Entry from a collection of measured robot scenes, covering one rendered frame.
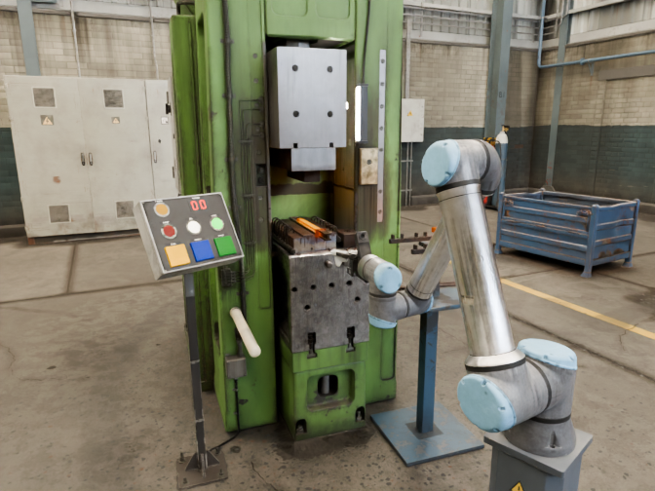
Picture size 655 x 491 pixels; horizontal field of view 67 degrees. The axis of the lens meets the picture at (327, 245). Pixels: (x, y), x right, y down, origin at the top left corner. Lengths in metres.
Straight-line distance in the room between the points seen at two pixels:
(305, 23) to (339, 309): 1.25
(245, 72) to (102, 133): 5.15
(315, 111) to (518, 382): 1.35
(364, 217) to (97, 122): 5.30
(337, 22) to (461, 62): 7.96
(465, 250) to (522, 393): 0.37
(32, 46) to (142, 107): 1.60
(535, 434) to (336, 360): 1.11
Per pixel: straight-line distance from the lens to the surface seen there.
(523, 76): 11.29
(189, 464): 2.40
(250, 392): 2.53
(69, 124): 7.25
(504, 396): 1.29
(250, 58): 2.24
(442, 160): 1.29
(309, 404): 2.48
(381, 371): 2.75
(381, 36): 2.45
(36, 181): 7.32
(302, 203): 2.65
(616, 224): 5.79
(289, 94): 2.12
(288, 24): 2.30
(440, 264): 1.59
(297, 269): 2.14
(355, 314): 2.30
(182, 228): 1.90
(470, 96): 10.35
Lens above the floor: 1.45
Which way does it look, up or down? 13 degrees down
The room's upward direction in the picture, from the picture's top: straight up
